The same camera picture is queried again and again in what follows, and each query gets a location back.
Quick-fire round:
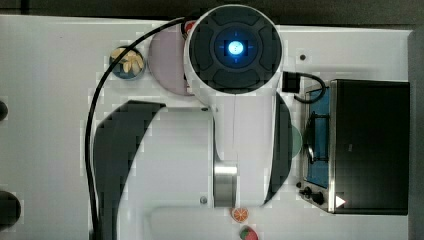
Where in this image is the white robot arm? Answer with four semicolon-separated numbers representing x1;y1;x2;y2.
112;4;292;240

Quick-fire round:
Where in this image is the pink round plate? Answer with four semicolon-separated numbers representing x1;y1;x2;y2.
148;25;191;96

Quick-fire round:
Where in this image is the green cup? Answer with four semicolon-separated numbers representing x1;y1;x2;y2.
292;126;303;158

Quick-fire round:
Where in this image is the red ketchup bottle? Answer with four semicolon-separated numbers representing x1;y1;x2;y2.
184;21;195;34

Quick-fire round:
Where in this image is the yellow toy in bowl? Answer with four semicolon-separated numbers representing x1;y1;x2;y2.
120;50;144;75

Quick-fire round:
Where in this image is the orange slice toy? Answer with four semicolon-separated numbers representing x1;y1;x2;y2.
230;207;249;223

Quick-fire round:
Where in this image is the blue bowl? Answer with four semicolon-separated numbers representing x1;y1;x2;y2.
112;50;145;80

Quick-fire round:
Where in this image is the red strawberry toy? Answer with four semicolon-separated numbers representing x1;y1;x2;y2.
239;226;259;240

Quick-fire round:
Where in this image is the black toaster oven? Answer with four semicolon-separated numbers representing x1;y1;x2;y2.
297;79;410;215

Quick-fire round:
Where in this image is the black cylinder upper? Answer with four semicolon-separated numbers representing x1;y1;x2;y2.
0;101;8;121

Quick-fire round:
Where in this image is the black cylinder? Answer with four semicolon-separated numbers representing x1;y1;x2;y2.
0;191;21;230
0;101;8;121

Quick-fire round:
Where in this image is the black cylinder lower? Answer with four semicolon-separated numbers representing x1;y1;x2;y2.
0;191;21;230

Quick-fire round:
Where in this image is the black plug with cable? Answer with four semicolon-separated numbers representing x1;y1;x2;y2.
281;71;326;104

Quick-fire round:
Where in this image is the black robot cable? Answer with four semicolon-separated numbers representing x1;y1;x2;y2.
83;16;186;240

